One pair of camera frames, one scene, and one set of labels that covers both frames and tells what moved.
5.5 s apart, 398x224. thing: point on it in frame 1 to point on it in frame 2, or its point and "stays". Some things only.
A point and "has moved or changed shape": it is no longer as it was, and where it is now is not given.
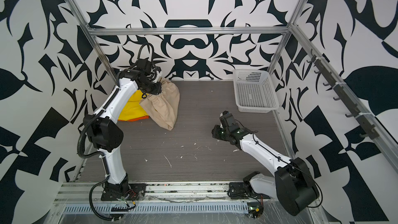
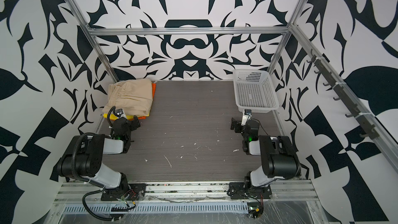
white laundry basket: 254,91 stays
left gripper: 158,89 to 133,126
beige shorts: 162,109 has moved or changed shape
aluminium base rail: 156,192 stays
